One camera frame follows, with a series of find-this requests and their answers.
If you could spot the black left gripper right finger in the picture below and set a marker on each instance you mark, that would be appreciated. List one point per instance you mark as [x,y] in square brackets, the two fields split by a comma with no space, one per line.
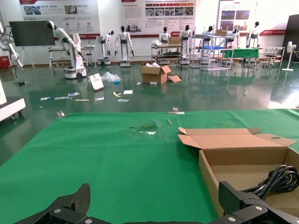
[245,212]

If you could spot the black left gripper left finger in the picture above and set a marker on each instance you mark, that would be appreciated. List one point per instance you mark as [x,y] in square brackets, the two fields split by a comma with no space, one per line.
[70,214]

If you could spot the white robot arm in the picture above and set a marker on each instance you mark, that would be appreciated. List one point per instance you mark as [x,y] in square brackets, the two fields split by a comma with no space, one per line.
[12,51]

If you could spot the cardboard box with open lid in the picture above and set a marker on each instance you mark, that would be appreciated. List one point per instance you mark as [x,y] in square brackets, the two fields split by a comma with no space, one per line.
[233,140]

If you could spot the open cardboard shipping box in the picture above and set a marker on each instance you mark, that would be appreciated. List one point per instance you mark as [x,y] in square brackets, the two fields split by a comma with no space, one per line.
[151,75]

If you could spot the small cardboard box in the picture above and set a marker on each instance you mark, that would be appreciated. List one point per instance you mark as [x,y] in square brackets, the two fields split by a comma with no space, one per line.
[175,40]
[220,32]

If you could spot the green table cloth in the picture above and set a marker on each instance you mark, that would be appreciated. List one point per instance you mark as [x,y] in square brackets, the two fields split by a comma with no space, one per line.
[116,163]

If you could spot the yellow paper strip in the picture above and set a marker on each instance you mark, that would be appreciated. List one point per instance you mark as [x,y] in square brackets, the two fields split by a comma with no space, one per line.
[118,94]
[81,100]

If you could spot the small plastic packet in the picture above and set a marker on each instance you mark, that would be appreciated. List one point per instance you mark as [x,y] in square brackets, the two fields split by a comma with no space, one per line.
[73,94]
[45,98]
[61,98]

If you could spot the small wooden stick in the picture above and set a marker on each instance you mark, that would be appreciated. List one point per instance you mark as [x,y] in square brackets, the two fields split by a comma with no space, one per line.
[169,122]

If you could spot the small printed leaflet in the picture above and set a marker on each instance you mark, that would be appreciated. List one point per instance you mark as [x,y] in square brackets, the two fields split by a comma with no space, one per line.
[99,98]

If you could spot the white machine base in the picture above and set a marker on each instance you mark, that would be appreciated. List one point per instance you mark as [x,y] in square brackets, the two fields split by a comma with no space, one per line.
[9,107]

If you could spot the grey paper sheet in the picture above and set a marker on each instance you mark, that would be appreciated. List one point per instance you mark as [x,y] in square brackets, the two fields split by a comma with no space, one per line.
[123,100]

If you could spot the white paper sheet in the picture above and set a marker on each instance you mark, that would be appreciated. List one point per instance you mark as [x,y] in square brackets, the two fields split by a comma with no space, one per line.
[128,92]

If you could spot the white and red carton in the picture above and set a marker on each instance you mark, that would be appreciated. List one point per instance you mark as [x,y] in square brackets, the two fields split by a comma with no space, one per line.
[96,81]

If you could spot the black floor debris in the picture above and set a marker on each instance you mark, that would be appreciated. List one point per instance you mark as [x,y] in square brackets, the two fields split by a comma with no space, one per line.
[22,83]

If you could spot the clear plastic bag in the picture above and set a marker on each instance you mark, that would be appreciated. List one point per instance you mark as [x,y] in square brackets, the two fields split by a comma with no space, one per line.
[111,77]

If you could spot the flat cardboard piece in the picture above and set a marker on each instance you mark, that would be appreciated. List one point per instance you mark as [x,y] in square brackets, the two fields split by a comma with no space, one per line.
[174,78]

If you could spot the metal shelf rack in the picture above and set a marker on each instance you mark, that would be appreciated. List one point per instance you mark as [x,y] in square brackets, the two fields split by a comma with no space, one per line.
[212,60]

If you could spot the white mobile manipulator robot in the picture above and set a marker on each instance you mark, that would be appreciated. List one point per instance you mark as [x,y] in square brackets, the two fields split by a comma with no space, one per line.
[74,56]

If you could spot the green covered table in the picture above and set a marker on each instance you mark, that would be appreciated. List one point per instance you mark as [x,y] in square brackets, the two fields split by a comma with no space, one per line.
[243,53]

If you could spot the red cabinet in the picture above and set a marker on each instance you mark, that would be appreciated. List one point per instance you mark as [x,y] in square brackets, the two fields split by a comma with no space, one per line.
[4,63]

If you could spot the blue bin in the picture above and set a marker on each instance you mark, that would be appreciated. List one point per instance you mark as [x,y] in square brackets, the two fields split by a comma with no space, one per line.
[213,47]

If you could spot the white standing fan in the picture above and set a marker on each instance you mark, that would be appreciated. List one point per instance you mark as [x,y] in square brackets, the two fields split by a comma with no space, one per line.
[292,46]

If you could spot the metal cart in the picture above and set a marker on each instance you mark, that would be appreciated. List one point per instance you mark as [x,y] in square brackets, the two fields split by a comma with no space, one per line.
[167,54]

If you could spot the black panel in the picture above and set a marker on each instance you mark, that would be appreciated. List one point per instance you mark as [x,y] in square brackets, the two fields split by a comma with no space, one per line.
[293,35]

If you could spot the black display screen on stand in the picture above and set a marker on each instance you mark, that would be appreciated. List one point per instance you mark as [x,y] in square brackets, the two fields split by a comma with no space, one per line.
[32,33]

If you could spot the metal frame table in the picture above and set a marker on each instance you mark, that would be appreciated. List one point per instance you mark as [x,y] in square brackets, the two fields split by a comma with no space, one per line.
[58,61]
[272,56]

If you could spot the wall poster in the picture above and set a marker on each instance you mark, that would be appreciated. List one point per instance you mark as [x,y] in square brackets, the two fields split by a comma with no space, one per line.
[252,14]
[58,14]
[158,18]

